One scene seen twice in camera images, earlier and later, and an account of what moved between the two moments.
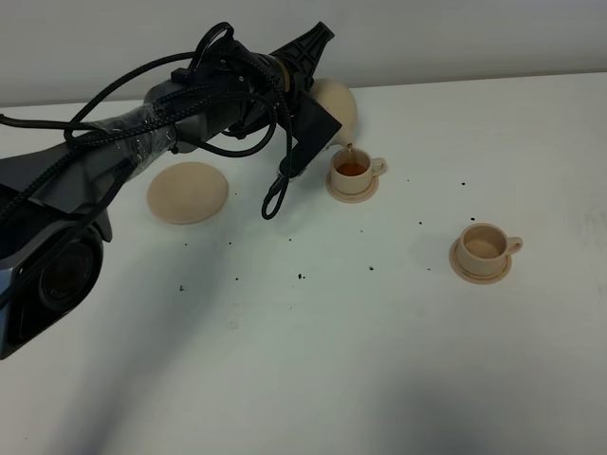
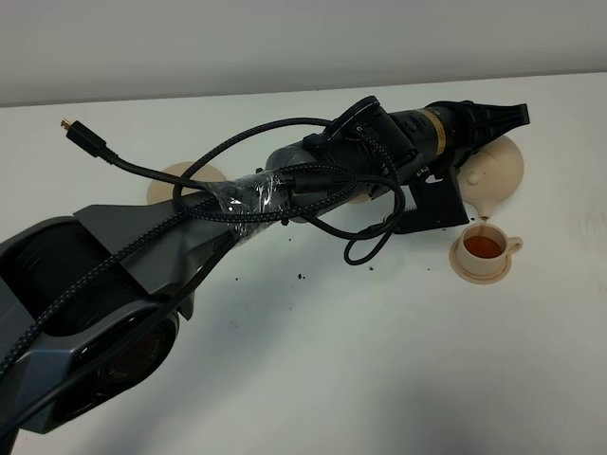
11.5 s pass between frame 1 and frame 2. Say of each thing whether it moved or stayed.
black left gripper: moved
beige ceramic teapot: moved
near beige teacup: stayed
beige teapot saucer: stayed
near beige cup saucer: stayed
